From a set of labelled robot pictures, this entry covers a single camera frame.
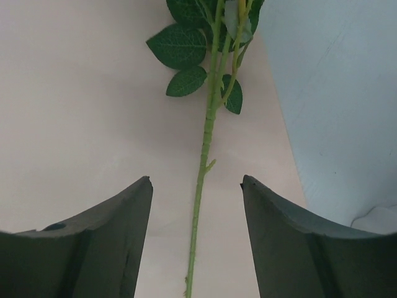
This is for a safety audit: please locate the pink wrapping paper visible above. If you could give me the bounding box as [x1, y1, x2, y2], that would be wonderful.
[1, 1, 305, 297]

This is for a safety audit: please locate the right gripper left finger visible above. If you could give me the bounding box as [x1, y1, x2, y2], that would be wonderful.
[1, 176, 153, 297]

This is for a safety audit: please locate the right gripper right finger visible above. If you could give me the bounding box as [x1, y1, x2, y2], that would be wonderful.
[241, 175, 396, 298]

